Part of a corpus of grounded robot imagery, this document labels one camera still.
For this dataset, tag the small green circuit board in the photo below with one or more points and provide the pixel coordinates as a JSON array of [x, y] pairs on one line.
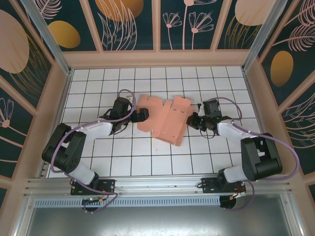
[[94, 200]]

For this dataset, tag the dark panel pink fern leaves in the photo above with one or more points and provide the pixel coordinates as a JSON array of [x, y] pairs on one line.
[[302, 132]]

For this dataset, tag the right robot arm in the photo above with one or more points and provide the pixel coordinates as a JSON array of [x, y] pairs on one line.
[[231, 131]]

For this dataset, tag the dark panel large pink oval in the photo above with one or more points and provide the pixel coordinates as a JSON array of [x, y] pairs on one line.
[[14, 49]]

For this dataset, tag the right aluminium frame post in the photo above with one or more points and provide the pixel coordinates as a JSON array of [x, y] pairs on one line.
[[263, 32]]

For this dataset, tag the dark panel orange oval fern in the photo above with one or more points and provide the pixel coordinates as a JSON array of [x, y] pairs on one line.
[[290, 61]]

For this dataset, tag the dark panel single pink flower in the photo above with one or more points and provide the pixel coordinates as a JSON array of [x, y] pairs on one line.
[[12, 137]]

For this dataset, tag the dark panel orange circle leaves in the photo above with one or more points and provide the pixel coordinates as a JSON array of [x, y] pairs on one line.
[[118, 24]]

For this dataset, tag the metal sheet panel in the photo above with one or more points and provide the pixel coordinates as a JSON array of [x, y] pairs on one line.
[[157, 221]]

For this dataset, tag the pink paper box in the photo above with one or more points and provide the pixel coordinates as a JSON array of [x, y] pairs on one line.
[[167, 123]]

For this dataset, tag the dark panel with orange oval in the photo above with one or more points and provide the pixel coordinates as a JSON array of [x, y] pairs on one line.
[[65, 34]]

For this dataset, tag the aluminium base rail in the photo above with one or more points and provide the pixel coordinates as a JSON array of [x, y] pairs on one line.
[[157, 183]]

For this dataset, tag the dark panel with pink flowers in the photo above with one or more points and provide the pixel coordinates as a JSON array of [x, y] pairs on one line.
[[177, 41]]

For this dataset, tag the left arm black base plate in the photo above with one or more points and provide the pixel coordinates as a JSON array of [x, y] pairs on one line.
[[108, 186]]

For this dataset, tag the left aluminium frame post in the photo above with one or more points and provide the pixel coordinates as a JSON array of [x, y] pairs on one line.
[[49, 41]]

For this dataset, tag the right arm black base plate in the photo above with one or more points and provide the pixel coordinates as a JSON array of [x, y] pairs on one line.
[[209, 185]]

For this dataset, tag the dark panel pink circle gold lines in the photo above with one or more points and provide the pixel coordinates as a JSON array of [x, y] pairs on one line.
[[233, 37]]

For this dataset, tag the aluminium frame post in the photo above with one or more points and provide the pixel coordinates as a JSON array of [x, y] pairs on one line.
[[49, 41], [263, 32]]

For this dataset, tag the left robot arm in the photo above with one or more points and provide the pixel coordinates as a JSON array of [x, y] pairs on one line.
[[96, 129]]

